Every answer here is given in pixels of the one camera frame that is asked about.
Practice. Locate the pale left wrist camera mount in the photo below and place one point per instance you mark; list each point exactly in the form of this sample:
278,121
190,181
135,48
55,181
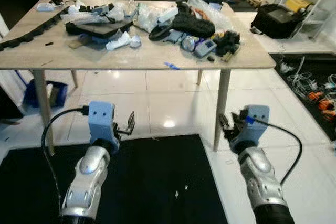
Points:
101,121

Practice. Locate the pale wrist camera mount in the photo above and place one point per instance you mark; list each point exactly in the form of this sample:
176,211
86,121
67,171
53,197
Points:
101,121
258,115

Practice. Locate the black mesh shoe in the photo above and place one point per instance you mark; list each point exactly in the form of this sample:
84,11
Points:
194,23

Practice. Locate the large black floor mat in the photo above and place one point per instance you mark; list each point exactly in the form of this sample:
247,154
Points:
157,182

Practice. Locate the orange connector pile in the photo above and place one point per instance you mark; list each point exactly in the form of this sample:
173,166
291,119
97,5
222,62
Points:
317,98

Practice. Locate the black block pile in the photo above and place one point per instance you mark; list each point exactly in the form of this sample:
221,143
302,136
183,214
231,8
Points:
228,41

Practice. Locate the long black foam strip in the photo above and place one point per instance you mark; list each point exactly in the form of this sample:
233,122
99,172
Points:
31,32

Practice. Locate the pale right wrist camera mount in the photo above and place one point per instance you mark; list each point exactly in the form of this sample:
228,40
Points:
258,115

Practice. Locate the round silver item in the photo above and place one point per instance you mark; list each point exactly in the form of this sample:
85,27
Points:
188,43

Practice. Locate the flat black tray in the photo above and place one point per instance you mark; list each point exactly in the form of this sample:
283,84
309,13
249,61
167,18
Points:
100,27

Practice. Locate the blue-grey small box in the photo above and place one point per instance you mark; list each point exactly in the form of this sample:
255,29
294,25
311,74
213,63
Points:
205,48

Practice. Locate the crumpled white plastic wrap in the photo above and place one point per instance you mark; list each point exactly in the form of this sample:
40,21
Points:
122,41

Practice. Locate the blue bin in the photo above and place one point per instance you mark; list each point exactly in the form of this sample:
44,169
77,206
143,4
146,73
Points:
37,95

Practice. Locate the beige woven basket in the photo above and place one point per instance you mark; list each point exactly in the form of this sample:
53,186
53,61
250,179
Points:
256,0

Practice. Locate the light wooden table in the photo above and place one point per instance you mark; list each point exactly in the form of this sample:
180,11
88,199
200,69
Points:
131,56

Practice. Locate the black backpack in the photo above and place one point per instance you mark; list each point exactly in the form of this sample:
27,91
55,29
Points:
275,22

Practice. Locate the blue pen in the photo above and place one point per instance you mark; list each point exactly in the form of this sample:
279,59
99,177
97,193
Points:
171,66

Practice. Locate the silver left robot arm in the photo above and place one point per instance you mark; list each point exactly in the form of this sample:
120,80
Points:
89,177

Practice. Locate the yellow packet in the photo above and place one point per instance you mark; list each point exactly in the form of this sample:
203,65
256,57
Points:
299,3

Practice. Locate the light blue small item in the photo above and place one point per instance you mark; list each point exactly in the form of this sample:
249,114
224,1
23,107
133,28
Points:
44,7

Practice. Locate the clear plastic bag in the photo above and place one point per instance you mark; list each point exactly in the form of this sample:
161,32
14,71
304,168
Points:
152,17
218,14

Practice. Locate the small wooden block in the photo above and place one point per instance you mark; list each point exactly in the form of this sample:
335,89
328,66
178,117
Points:
77,43

